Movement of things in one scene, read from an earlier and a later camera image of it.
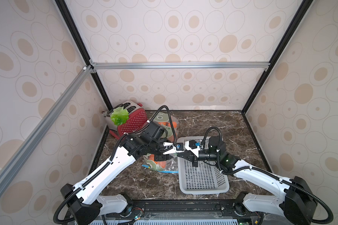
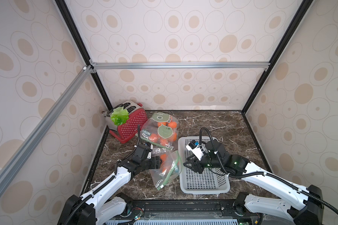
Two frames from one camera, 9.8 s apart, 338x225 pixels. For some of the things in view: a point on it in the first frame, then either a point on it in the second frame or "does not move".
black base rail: x=184 y=208 does not move
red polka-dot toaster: x=137 y=116 does not move
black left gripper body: x=157 y=145 -> x=149 y=163
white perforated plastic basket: x=206 y=179 does not move
